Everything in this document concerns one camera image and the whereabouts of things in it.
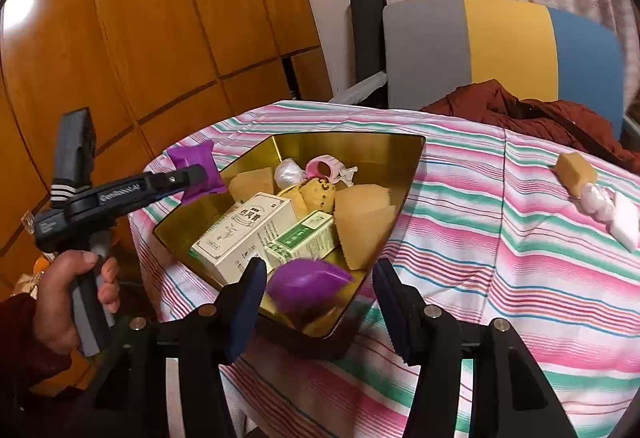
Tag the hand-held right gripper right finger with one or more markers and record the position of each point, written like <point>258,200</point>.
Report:
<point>392,313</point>

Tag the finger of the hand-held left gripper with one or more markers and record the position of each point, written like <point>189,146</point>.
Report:
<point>175,180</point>

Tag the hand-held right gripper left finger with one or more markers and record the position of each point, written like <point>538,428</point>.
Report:
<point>247,303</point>

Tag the purple packet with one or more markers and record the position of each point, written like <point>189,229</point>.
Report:
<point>192,153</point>
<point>310,283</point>

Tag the large cream carton box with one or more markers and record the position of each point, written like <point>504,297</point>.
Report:
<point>235,233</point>

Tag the small green carton box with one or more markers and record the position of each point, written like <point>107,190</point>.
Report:
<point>305,238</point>

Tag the clear white ball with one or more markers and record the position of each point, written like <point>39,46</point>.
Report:
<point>287,173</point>

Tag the gold metal tray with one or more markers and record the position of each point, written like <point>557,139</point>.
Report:
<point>370,153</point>

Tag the person's left forearm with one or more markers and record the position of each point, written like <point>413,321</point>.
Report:
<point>20,343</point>

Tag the person's left hand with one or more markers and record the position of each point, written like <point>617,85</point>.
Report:
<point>55,303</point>

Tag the small tan sponge wedge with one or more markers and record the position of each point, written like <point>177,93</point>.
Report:
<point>250,185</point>

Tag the large tan sponge wedge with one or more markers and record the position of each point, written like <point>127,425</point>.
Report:
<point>365,223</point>

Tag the striped tablecloth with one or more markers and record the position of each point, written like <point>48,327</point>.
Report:
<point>475,243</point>

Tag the yellow sponge piece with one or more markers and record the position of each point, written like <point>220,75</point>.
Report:
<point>290,197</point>

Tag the clear candy wrapper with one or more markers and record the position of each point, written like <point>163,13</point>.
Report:
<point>349,174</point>

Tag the wooden wardrobe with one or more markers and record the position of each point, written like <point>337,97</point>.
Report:
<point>150,18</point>

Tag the clear bag of white balls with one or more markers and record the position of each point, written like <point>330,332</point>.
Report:
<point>597,205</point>

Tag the tan sponge block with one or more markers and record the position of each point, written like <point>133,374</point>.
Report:
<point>575,171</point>

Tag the red-brown jacket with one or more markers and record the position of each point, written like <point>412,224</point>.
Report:
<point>500,106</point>

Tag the black rolled mat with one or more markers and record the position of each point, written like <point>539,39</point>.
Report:
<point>367,33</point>

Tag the white foam block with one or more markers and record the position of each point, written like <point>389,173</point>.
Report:
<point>627,220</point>

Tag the grey yellow blue chair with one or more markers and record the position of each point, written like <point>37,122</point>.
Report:
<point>500,48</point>

